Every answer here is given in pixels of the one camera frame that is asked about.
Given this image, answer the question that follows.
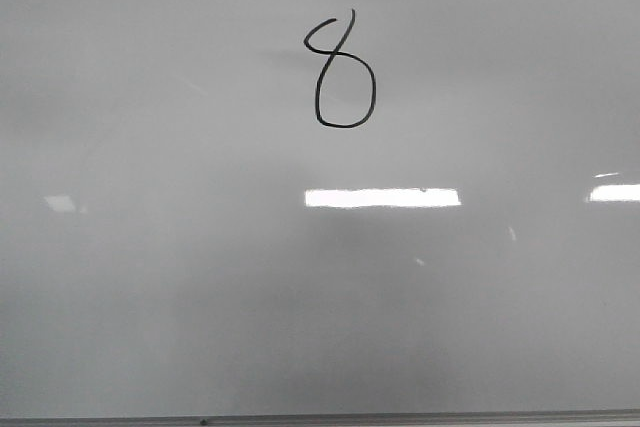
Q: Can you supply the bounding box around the white whiteboard with aluminium frame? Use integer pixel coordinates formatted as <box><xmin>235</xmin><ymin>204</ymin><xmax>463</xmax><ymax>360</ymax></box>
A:
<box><xmin>1</xmin><ymin>0</ymin><xmax>639</xmax><ymax>417</ymax></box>

